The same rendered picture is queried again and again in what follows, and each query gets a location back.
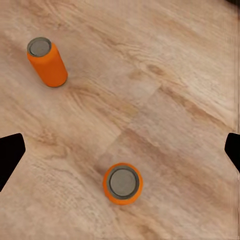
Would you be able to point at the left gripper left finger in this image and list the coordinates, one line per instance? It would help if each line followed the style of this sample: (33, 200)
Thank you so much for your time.
(12, 149)

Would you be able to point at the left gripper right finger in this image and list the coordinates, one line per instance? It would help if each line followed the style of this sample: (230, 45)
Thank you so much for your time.
(232, 148)

